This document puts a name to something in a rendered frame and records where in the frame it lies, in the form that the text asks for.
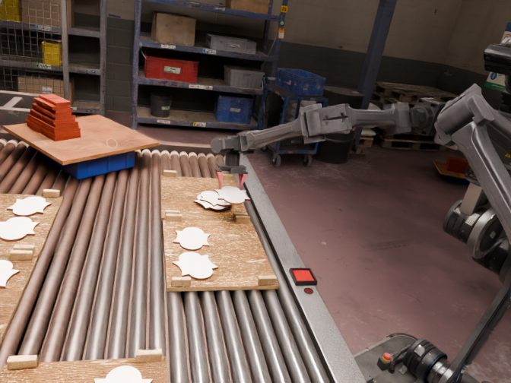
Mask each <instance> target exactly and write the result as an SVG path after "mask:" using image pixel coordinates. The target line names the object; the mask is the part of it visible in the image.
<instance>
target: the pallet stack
mask: <svg viewBox="0 0 511 383"><path fill-rule="evenodd" d="M383 88H385V90H383ZM425 96H428V97H425ZM457 96H458V95H455V94H452V93H450V92H447V91H444V90H440V89H438V88H435V87H427V86H419V85H411V84H395V83H389V82H380V81H375V84H374V88H373V92H372V96H371V99H370V103H372V104H374V105H376V106H378V107H379V108H380V109H381V110H384V108H383V106H384V105H388V104H392V103H408V105H409V109H410V108H413V107H415V105H416V102H417V99H419V98H434V99H437V100H439V102H440V103H447V102H448V101H450V100H451V98H453V99H455V98H456V97H457ZM371 129H372V130H373V131H374V132H375V133H376V135H374V136H371V137H372V138H373V141H381V143H380V144H381V145H380V147H384V148H393V149H403V150H428V151H446V148H447V147H445V146H443V145H441V144H438V145H437V146H436V148H425V147H420V145H421V144H437V143H436V142H434V140H433V139H434V137H435V136H424V135H421V134H418V133H416V132H414V131H411V132H409V133H405V134H399V135H387V132H386V129H384V128H382V127H374V128H371ZM392 142H396V143H408V144H409V145H408V147H400V146H392Z"/></svg>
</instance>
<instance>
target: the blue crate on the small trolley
mask: <svg viewBox="0 0 511 383"><path fill-rule="evenodd" d="M325 79H326V78H323V77H321V76H318V75H316V74H313V73H310V72H308V71H304V70H301V69H292V68H278V71H277V77H276V81H275V85H276V87H280V88H281V89H283V90H286V91H288V92H290V93H293V94H295V95H297V96H306V97H320V96H322V95H323V89H324V88H323V87H324V86H325V85H324V83H325Z"/></svg>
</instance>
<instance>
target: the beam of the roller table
mask: <svg viewBox="0 0 511 383"><path fill-rule="evenodd" d="M240 165H244V166H245V167H246V171H247V172H248V176H247V178H246V180H245V182H244V183H243V186H244V188H245V190H246V193H247V195H248V197H249V198H250V199H251V200H250V201H251V204H252V206H253V208H254V211H255V213H256V216H257V217H258V219H259V222H260V224H261V226H262V229H263V231H264V233H265V236H266V238H267V240H268V243H269V245H270V246H271V250H272V251H273V253H274V256H275V258H276V261H277V263H278V265H279V268H280V269H281V272H282V274H283V276H284V279H285V281H286V283H287V286H288V288H289V290H290V293H291V295H292V297H293V298H294V301H295V303H296V306H297V308H298V310H299V313H300V315H301V317H302V319H303V322H304V324H305V326H306V329H307V331H308V333H309V335H310V338H311V340H312V342H313V345H314V347H315V348H316V352H317V353H318V355H319V358H320V360H321V362H322V365H323V367H324V370H325V372H326V374H327V376H328V379H329V381H330V383H367V382H366V380H365V378H364V376H363V374H362V372H361V371H360V369H359V367H358V365H357V363H356V361H355V360H354V358H353V356H352V354H351V351H350V350H349V349H348V346H347V344H346V343H345V341H344V338H343V337H342V336H341V333H340V331H339V329H338V327H337V325H336V324H335V322H334V320H333V318H332V316H331V314H330V312H329V311H328V309H327V307H326V305H325V303H324V301H323V300H322V297H321V296H320V294H319V291H318V290H317V289H316V286H295V284H294V282H293V280H292V278H291V275H290V273H289V270H290V268H306V267H305V265H304V264H303V262H302V260H301V258H300V256H299V254H298V253H297V250H296V249H295V247H294V244H293V243H292V241H291V240H290V237H289V235H288V234H287V231H286V229H285V228H284V226H283V224H282V222H281V220H280V218H279V217H278V215H277V213H276V211H275V209H274V207H273V205H272V204H271V202H270V200H269V198H268V196H267V194H266V193H265V190H264V188H263V187H262V184H261V182H260V181H259V179H258V177H257V175H256V173H255V171H254V169H253V168H252V166H251V164H250V162H249V160H248V158H247V157H246V155H242V154H240ZM305 288H310V289H312V290H313V293H312V294H308V293H305V292H304V289H305Z"/></svg>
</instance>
